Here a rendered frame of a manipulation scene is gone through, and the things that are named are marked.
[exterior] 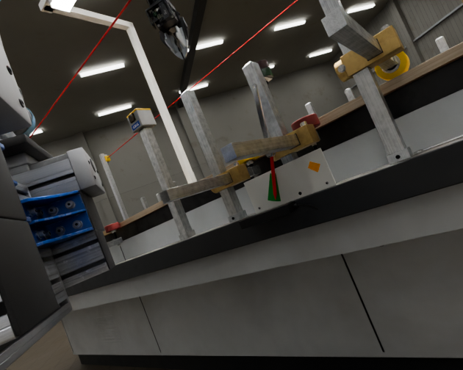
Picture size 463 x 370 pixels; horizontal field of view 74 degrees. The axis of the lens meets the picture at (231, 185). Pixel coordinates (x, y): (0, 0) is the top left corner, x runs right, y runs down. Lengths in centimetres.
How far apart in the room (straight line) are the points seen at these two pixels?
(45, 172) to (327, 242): 70
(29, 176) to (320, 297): 97
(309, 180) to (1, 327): 70
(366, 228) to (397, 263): 27
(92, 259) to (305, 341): 90
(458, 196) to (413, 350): 58
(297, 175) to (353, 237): 21
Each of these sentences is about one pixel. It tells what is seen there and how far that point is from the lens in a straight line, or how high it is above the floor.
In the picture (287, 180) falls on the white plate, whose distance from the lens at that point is 85.
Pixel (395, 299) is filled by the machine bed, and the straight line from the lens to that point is 113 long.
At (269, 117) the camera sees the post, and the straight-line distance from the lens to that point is 87.
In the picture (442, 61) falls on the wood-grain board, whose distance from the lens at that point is 96.
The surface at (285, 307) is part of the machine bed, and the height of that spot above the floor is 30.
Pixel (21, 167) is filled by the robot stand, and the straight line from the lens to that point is 77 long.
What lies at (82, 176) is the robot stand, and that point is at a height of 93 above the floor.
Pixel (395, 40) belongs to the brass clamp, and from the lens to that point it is 77.
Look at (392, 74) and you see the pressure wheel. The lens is 98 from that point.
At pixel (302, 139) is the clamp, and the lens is 82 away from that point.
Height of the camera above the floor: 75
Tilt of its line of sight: 4 degrees up
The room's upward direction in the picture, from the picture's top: 22 degrees counter-clockwise
